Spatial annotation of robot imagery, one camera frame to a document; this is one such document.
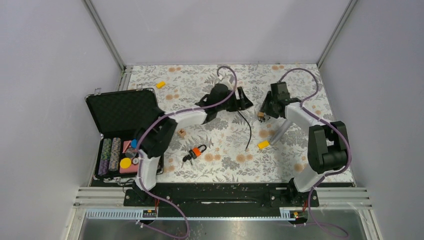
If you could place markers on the grey marker yellow cap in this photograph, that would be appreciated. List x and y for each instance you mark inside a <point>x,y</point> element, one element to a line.
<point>277,135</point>

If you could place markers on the floral table cloth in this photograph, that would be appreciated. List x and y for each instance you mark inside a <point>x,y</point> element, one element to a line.
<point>232,139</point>

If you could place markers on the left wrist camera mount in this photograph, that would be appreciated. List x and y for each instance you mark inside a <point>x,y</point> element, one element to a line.
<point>227,80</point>

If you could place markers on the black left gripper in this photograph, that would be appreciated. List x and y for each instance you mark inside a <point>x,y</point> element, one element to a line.
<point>240,104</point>

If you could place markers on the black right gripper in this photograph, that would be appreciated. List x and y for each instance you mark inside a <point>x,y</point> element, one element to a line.
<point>264,107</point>

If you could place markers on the wooden letter cube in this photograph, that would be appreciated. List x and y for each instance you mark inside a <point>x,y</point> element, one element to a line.
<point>182,133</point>

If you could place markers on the black poker chip case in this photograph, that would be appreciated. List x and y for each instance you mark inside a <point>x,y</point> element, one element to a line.
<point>117,116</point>

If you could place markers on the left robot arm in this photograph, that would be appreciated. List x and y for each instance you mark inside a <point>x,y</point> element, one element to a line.
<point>153,139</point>

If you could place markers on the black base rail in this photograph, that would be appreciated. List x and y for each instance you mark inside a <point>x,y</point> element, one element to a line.
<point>219,200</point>

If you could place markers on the small orange black padlock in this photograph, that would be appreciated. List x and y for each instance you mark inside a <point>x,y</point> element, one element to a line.
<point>193,154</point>

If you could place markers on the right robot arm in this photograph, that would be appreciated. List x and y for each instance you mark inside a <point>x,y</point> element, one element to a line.
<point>327,148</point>

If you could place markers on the yellow block near case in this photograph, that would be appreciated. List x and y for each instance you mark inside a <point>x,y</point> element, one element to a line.
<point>160,84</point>

